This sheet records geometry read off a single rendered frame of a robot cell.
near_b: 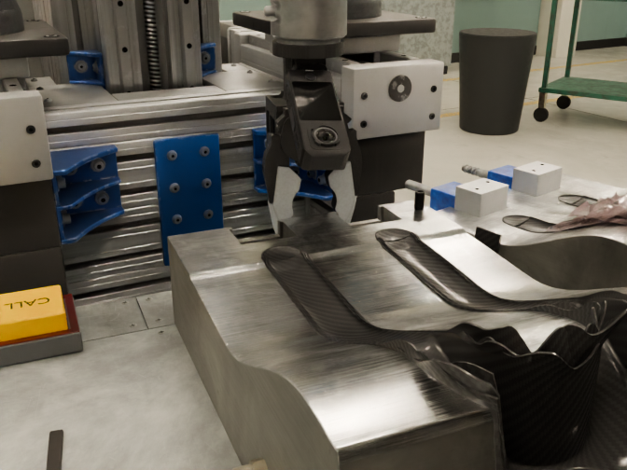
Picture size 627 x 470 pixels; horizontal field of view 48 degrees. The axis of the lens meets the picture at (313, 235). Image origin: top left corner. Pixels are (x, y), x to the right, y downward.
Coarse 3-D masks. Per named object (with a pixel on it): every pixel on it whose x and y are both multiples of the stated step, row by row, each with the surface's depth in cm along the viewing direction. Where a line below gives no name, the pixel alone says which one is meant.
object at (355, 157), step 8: (352, 128) 73; (352, 136) 72; (352, 144) 72; (352, 152) 73; (360, 152) 73; (352, 160) 73; (360, 160) 73; (352, 168) 73; (360, 168) 74; (360, 176) 74
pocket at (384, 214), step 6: (378, 210) 72; (384, 210) 71; (378, 216) 72; (384, 216) 71; (390, 216) 70; (396, 216) 69; (354, 222) 71; (360, 222) 71; (366, 222) 71; (372, 222) 71; (378, 222) 72
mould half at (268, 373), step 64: (192, 256) 60; (256, 256) 60; (320, 256) 60; (384, 256) 60; (448, 256) 61; (192, 320) 58; (256, 320) 51; (384, 320) 51; (448, 320) 48; (512, 320) 42; (256, 384) 42; (320, 384) 35; (384, 384) 35; (256, 448) 44; (320, 448) 33; (384, 448) 31; (448, 448) 33
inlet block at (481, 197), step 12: (408, 180) 88; (480, 180) 81; (492, 180) 81; (432, 192) 83; (444, 192) 82; (456, 192) 80; (468, 192) 78; (480, 192) 77; (492, 192) 78; (504, 192) 80; (432, 204) 83; (444, 204) 82; (456, 204) 80; (468, 204) 79; (480, 204) 78; (492, 204) 79; (504, 204) 80; (480, 216) 78
